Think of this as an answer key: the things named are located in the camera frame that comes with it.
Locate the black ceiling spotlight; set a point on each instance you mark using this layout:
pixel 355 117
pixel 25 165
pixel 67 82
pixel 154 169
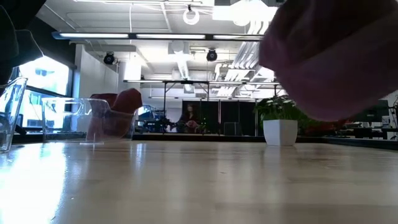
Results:
pixel 109 58
pixel 211 55

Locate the black computer monitor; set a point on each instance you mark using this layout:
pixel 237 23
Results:
pixel 374 113

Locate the green leafy plant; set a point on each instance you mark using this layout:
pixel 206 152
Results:
pixel 276 109

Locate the round white ceiling lamp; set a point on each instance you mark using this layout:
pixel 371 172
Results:
pixel 191 16

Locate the white square plant pot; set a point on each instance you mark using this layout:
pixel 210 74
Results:
pixel 280 132

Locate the long ceiling light bar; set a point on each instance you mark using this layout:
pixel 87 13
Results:
pixel 155 36

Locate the black desk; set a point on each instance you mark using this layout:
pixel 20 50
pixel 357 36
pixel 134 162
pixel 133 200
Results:
pixel 367 132

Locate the wide clear plastic bin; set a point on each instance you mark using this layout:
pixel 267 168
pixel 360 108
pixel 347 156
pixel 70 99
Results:
pixel 62 115

